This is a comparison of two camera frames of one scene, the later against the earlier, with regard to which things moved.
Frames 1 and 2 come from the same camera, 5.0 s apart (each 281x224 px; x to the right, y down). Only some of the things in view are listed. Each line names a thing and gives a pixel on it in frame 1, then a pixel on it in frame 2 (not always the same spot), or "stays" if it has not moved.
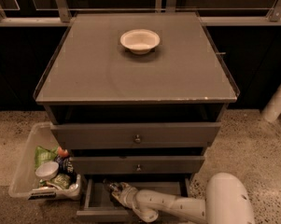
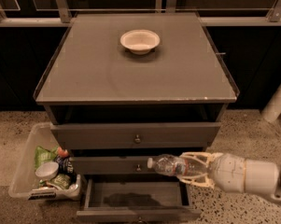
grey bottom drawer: [99, 203] stays
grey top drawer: [135, 135] stays
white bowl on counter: [139, 41] stays
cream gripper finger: [117, 194] -> [200, 179]
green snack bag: [43, 155] stays
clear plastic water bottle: [110, 186] -> [169, 165]
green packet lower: [61, 180] stays
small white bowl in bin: [47, 171] stays
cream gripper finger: [124, 185] -> [204, 158]
